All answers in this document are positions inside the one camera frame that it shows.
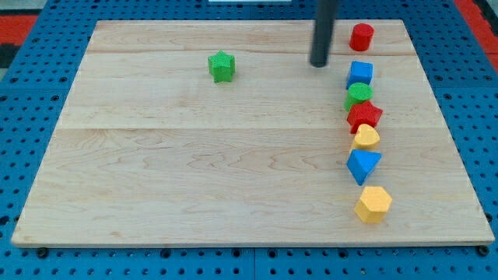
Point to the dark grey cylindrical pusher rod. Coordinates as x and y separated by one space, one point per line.
324 22

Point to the red star block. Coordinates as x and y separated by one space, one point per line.
363 113

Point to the green star block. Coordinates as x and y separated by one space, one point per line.
221 66

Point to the red cylinder block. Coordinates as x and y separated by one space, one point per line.
361 37

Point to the blue cube block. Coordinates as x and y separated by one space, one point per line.
360 71

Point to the green cylinder block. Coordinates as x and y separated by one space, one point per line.
357 93

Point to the yellow heart block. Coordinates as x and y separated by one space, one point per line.
366 138

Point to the blue triangle block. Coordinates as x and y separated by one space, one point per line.
361 164

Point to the light wooden board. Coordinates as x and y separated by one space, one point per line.
149 152

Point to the yellow hexagon block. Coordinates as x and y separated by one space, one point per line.
373 204

